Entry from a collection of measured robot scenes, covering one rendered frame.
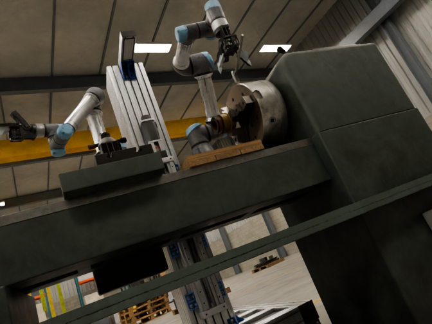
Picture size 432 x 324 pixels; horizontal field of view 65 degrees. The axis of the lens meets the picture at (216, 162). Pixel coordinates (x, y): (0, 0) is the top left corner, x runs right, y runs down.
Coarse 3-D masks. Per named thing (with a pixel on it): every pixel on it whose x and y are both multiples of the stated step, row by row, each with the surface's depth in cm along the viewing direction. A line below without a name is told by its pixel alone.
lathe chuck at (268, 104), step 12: (240, 84) 146; (252, 84) 144; (264, 84) 145; (228, 96) 158; (240, 96) 149; (264, 96) 140; (252, 108) 142; (264, 108) 138; (276, 108) 140; (252, 120) 145; (264, 120) 138; (276, 120) 140; (252, 132) 147; (264, 132) 139; (276, 132) 143; (264, 144) 144
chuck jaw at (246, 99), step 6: (246, 96) 140; (252, 96) 141; (258, 96) 140; (240, 102) 142; (246, 102) 138; (252, 102) 139; (234, 108) 144; (240, 108) 142; (246, 108) 141; (234, 114) 143; (240, 114) 143; (246, 114) 145; (234, 120) 145
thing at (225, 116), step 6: (222, 114) 145; (228, 114) 145; (216, 120) 142; (222, 120) 143; (228, 120) 144; (216, 126) 148; (222, 126) 143; (228, 126) 144; (234, 126) 147; (216, 132) 145; (222, 132) 146; (228, 132) 148
